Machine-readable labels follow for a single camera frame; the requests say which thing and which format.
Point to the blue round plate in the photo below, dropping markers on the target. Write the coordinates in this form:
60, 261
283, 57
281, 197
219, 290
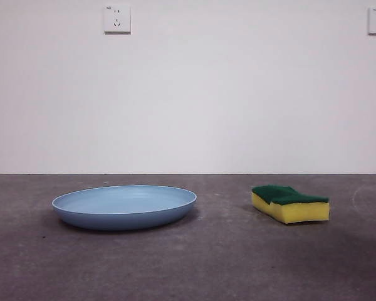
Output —
122, 214

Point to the yellow sponge with green pad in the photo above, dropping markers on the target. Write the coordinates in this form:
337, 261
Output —
300, 213

